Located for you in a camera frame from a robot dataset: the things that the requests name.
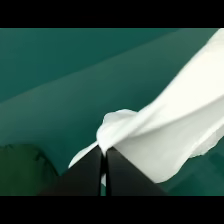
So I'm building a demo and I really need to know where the dark green garment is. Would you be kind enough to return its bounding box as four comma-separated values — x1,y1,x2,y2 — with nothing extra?
0,143,62,197

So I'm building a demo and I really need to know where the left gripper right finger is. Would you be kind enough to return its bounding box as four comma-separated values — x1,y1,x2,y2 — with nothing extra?
105,146,169,197

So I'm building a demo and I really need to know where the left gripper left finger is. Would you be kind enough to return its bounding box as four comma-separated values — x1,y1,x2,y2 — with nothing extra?
41,145,103,197

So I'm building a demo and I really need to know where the white garment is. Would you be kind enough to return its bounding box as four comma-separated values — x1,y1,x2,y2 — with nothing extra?
68,28,224,188

